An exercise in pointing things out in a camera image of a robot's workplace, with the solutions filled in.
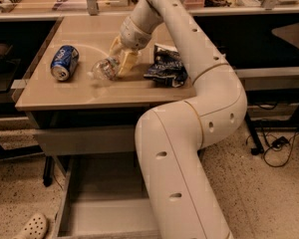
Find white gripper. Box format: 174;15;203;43
109;16;152;78

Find clear plastic water bottle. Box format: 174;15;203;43
87;57;120;81

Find dark blue chip bag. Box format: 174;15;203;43
144;44;188;88

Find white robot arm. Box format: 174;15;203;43
111;0;247;239

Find grey drawer cabinet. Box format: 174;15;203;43
11;13;197;191

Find closed grey top drawer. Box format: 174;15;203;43
34;125;135;155

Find open grey middle drawer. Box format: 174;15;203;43
52;152;160;239

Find blue soda can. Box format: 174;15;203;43
50;45;79;81

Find black table leg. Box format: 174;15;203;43
244;114;264;155

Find white perforated clog shoe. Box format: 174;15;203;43
12;213;49;239

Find black power adapter with cables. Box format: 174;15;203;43
244;129;298;168

